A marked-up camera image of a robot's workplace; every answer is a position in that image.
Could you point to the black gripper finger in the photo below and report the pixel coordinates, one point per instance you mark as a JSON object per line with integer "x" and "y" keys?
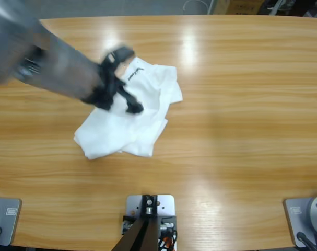
{"x": 130, "y": 100}

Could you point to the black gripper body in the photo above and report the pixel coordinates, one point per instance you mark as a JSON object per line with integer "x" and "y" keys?
{"x": 106, "y": 86}

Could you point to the white T-shirt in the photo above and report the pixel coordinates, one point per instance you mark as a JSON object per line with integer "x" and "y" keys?
{"x": 127, "y": 125}

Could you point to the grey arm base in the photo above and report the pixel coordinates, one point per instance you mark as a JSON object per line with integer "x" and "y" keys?
{"x": 296, "y": 217}
{"x": 6, "y": 222}

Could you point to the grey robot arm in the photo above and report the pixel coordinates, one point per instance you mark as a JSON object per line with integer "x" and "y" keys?
{"x": 43, "y": 57}

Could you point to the light brown cardboard box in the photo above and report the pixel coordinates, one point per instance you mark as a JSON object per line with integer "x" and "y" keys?
{"x": 221, "y": 6}

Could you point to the dark brown cardboard box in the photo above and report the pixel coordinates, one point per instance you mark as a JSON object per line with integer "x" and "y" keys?
{"x": 243, "y": 5}

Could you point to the grey metal stand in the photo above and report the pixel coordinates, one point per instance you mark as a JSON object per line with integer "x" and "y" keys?
{"x": 275, "y": 6}

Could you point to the dark grey chair base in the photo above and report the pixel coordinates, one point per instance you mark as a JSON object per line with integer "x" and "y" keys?
{"x": 316, "y": 9}

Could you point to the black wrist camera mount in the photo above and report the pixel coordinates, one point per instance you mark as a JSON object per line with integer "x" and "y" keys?
{"x": 119, "y": 56}

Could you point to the white mount block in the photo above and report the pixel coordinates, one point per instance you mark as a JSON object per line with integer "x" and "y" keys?
{"x": 166, "y": 206}

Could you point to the dark post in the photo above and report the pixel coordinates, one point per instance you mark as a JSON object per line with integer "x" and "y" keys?
{"x": 143, "y": 235}

